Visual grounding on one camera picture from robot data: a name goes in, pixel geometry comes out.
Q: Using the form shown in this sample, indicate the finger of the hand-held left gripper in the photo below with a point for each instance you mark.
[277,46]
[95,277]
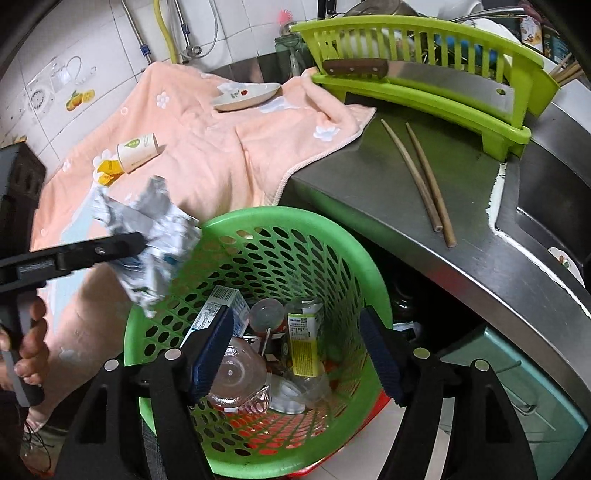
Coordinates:
[101,251]

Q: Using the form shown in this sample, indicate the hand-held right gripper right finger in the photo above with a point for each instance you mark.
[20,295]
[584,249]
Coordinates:
[383,360]

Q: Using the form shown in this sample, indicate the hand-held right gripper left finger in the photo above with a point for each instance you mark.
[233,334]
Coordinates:
[214,355]

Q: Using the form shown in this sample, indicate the clear plastic cup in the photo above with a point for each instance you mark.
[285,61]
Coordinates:
[235,374]

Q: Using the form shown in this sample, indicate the white blue carton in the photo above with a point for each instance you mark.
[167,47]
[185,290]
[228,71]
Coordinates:
[221,300]

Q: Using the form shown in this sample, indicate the silver wrapper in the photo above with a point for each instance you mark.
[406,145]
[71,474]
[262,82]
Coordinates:
[161,221]

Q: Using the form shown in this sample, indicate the yellow green carton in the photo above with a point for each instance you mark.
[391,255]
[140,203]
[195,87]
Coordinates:
[302,341]

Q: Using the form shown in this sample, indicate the green plastic basket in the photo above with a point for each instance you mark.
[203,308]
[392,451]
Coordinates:
[295,221]

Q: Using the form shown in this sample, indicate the person's left hand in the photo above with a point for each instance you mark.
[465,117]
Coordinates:
[37,346]

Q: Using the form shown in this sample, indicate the yellow packet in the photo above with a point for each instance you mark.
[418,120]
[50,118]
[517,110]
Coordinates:
[108,168]

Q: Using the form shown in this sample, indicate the white paper cup green label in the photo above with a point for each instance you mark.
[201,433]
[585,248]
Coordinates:
[136,152]

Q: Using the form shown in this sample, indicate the teal cabinet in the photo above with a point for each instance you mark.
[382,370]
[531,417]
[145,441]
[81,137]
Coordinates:
[517,392]

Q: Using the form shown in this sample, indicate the peach flower towel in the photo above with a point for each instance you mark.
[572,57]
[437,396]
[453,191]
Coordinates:
[207,152]

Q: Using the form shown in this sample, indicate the wooden chopstick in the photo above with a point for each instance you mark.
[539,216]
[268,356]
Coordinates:
[439,198]
[420,189]

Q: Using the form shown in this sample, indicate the metal water pipe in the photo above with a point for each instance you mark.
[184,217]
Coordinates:
[138,37]

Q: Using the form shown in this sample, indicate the small patterned bowl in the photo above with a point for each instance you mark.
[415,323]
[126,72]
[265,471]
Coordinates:
[565,263]

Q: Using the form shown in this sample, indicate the white shallow dish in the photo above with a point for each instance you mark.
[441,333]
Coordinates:
[249,99]

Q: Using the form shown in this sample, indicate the metal pipe with valve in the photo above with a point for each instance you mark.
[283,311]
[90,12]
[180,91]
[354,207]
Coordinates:
[184,32]

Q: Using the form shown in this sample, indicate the steel sink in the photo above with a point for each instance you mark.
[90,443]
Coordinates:
[554,194]

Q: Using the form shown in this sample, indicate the green plastic dish rack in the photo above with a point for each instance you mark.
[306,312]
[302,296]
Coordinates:
[503,138]

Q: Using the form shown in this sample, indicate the pink brush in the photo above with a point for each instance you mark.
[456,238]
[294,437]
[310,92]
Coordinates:
[286,21]

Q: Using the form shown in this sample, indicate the metal bowl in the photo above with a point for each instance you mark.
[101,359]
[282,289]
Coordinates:
[378,8]

